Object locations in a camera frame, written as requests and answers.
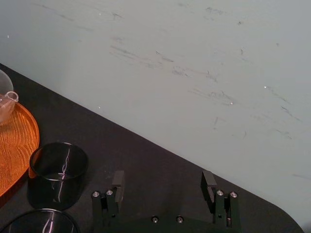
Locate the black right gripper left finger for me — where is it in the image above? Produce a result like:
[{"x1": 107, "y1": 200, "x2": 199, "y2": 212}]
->
[{"x1": 91, "y1": 170, "x2": 125, "y2": 230}]

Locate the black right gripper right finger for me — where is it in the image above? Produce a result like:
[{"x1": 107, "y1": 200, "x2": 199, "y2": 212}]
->
[{"x1": 201, "y1": 170, "x2": 242, "y2": 229}]

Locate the round orange ribbed tray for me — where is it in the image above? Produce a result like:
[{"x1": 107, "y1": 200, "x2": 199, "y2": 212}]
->
[{"x1": 0, "y1": 101, "x2": 40, "y2": 199}]

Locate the black table cloth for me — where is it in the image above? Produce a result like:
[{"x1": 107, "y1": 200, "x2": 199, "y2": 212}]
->
[{"x1": 0, "y1": 63, "x2": 306, "y2": 233}]

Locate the clear glass teapot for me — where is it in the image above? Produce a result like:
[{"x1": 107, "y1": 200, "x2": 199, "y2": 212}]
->
[{"x1": 0, "y1": 69, "x2": 19, "y2": 125}]

